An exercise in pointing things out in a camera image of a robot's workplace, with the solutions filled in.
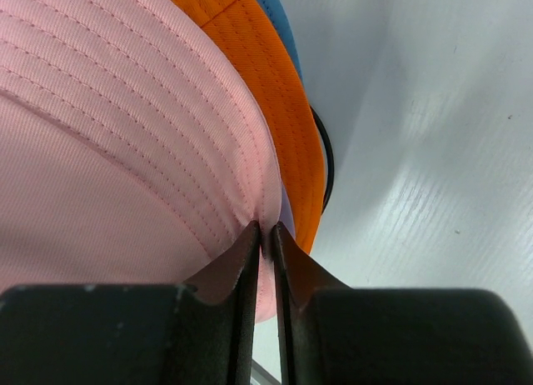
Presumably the aluminium mounting rail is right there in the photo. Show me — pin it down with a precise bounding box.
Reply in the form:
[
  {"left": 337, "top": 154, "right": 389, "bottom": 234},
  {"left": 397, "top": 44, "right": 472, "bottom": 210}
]
[{"left": 250, "top": 360, "right": 281, "bottom": 385}]

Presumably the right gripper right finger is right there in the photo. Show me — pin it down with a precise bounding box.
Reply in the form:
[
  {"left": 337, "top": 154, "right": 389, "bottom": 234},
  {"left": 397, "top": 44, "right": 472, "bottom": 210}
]
[{"left": 271, "top": 224, "right": 532, "bottom": 384}]

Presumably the purple bucket hat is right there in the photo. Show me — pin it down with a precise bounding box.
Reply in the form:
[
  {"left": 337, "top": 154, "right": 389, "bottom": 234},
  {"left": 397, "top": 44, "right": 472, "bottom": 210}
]
[{"left": 279, "top": 184, "right": 296, "bottom": 239}]

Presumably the pink bucket hat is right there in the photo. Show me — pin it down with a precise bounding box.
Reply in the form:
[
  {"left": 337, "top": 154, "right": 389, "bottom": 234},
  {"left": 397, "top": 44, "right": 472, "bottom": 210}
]
[{"left": 0, "top": 0, "right": 284, "bottom": 324}]

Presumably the orange bucket hat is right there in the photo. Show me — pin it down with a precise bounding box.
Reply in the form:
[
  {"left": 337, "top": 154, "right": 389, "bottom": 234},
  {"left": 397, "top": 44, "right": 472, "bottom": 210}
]
[{"left": 171, "top": 0, "right": 326, "bottom": 253}]

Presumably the blue bucket hat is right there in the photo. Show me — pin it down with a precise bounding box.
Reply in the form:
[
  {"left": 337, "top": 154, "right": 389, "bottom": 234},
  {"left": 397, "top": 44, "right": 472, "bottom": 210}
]
[{"left": 256, "top": 0, "right": 302, "bottom": 79}]

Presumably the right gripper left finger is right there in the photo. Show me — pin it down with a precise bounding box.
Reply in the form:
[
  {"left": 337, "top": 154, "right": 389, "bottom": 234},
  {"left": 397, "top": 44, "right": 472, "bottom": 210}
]
[{"left": 1, "top": 222, "right": 261, "bottom": 384}]

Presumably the black wire hat stand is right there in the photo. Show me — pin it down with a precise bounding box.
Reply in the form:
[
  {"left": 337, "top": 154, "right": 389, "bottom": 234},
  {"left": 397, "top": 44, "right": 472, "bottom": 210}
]
[{"left": 311, "top": 107, "right": 335, "bottom": 211}]

